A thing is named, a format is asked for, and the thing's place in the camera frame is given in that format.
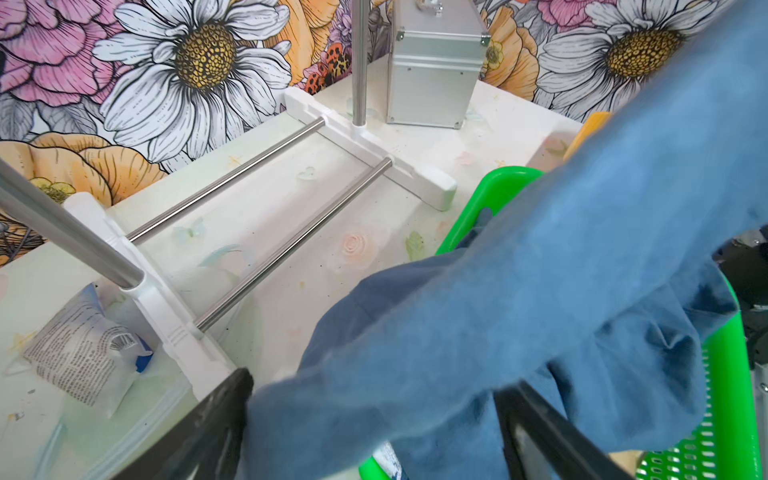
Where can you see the light blue t-shirt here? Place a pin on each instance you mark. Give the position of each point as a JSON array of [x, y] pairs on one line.
[[596, 286]]

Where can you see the crumpled plastic packet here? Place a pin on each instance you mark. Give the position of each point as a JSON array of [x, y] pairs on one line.
[[88, 356]]

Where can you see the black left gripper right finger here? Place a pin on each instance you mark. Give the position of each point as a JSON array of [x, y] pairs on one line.
[[539, 443]]

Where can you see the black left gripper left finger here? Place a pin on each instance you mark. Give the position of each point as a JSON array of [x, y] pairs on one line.
[[206, 443]]

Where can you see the silver metal case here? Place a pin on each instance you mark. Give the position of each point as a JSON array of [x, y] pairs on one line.
[[436, 56]]

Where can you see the yellow plastic tray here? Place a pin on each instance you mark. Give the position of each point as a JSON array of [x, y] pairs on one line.
[[592, 124]]

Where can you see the green perforated plastic basket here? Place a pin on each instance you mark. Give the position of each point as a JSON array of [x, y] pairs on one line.
[[726, 444]]

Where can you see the metal clothes rack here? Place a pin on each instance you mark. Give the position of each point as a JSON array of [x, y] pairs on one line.
[[53, 107]]

